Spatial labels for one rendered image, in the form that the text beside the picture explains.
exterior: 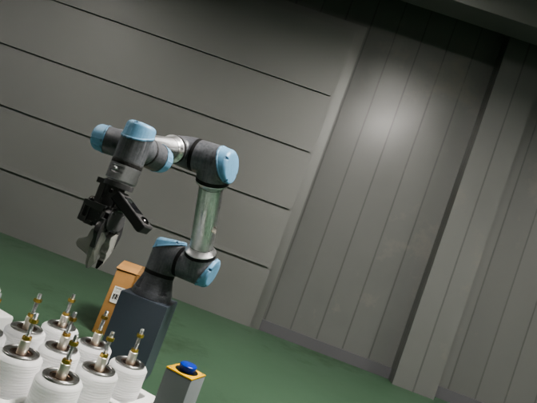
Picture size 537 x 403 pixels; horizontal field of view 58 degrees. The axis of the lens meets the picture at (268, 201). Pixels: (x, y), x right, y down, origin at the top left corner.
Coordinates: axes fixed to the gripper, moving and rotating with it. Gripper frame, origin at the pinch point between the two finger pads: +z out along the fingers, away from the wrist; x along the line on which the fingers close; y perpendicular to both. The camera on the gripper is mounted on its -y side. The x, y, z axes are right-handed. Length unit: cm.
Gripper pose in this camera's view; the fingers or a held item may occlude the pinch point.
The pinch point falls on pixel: (96, 264)
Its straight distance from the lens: 124.1
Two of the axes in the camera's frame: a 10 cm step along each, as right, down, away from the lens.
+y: -9.1, -3.1, 2.8
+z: -3.4, 9.4, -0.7
